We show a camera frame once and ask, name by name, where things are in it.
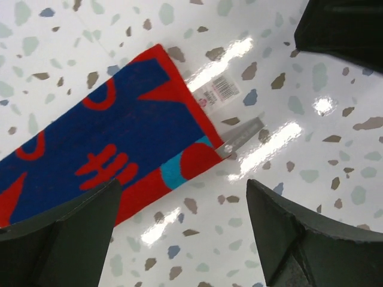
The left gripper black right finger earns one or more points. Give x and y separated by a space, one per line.
299 247

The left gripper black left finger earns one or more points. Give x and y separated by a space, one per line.
64 246

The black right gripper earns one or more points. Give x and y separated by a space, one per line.
348 30

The red patterned towel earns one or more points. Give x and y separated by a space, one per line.
141 127

